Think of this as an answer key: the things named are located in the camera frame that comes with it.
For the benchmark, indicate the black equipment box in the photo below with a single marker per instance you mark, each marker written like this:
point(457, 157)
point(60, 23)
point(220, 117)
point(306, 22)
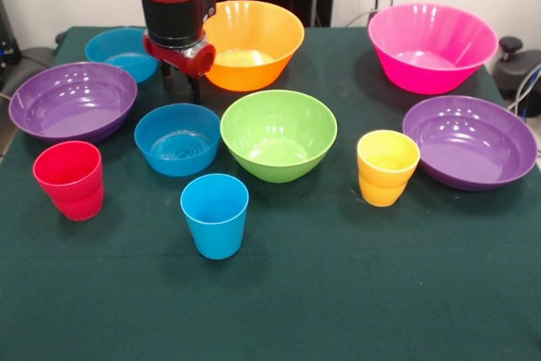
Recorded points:
point(7, 48)

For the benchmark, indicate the pink plastic bowl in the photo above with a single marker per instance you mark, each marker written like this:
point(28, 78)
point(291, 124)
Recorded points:
point(429, 73)

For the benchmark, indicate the orange plastic bowl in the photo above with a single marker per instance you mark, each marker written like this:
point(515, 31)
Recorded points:
point(258, 39)

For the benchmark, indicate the red plastic cup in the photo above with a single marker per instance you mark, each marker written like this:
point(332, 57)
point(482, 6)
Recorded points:
point(74, 196)

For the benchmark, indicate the small black table clamp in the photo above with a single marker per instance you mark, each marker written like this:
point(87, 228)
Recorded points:
point(61, 36)

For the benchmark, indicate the green plastic bowl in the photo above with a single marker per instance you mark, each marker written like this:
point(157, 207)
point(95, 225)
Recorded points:
point(277, 162)

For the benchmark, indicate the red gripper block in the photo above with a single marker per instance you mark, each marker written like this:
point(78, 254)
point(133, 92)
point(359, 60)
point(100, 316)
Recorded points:
point(181, 61)

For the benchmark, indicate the black clamp with knob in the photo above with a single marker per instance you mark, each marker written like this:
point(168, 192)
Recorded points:
point(517, 67)

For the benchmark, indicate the blue plastic cup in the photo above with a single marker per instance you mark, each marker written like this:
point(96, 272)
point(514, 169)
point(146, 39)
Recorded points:
point(217, 238)

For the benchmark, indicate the small blue plastic bowl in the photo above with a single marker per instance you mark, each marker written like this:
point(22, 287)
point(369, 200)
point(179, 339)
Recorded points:
point(179, 162)
point(118, 56)

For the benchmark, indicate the dark green tablecloth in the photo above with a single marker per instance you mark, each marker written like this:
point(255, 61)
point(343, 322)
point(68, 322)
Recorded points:
point(270, 293)

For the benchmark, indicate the grey rounded base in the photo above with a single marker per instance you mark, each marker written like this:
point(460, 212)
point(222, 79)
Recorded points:
point(36, 61)

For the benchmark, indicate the purple plastic bowl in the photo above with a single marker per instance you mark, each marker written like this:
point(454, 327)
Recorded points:
point(72, 111)
point(469, 154)

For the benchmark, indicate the yellow plastic cup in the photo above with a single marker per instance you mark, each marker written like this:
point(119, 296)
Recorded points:
point(382, 187)

